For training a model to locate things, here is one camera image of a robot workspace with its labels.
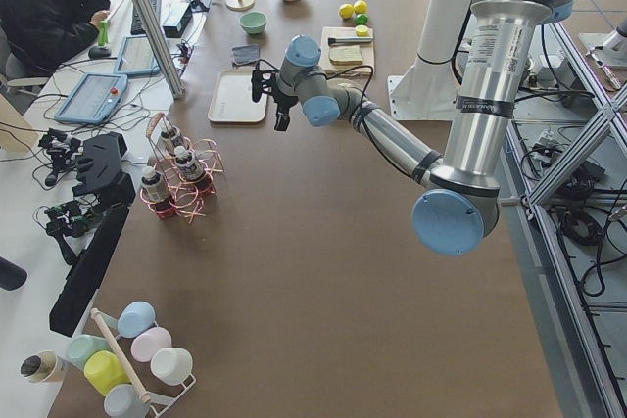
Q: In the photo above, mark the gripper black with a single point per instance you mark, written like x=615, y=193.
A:
x=281, y=101

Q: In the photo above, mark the bread slice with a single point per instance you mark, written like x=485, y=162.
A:
x=345, y=55

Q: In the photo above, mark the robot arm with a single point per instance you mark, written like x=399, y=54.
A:
x=453, y=160

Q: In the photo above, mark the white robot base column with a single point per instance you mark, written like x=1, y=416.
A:
x=428, y=89

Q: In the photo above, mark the cream rabbit tray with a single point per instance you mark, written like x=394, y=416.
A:
x=232, y=100

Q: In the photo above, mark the grey folded cloth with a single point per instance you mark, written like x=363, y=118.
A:
x=245, y=54

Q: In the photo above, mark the steel muddler black head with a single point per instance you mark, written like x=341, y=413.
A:
x=349, y=40

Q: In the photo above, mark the green ceramic bowl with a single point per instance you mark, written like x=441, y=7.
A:
x=253, y=23

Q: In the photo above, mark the wooden cutting board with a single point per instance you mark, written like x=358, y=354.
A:
x=367, y=50

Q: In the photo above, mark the lemon half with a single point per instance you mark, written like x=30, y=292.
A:
x=362, y=31

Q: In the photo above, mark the yellow lemon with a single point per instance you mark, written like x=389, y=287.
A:
x=360, y=7
x=346, y=11

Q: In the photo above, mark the green lime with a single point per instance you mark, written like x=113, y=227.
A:
x=361, y=19

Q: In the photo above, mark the dark tea bottle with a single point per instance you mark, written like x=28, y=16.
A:
x=155, y=189

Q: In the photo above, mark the blue teach pendant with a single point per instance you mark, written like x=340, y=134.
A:
x=135, y=57
x=93, y=99

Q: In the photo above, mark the light blue plastic cup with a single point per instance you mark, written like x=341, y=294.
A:
x=136, y=318

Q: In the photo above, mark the seated person black jacket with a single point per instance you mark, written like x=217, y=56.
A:
x=44, y=34

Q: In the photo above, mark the pink plastic cup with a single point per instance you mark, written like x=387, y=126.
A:
x=148, y=343

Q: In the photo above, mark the white plastic cup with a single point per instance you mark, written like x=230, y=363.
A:
x=172, y=365

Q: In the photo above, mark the mint plastic cup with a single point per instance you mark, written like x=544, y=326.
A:
x=82, y=347

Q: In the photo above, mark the yellow-green plastic cup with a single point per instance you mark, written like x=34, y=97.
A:
x=103, y=371

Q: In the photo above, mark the grey-blue plastic cup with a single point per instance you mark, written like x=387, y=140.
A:
x=122, y=401

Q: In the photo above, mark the paper coffee cup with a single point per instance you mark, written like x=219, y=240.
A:
x=44, y=367

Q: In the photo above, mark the copper wire bottle rack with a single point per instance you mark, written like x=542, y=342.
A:
x=186, y=199

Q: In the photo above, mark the aluminium frame post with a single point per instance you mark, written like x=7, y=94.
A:
x=159, y=46

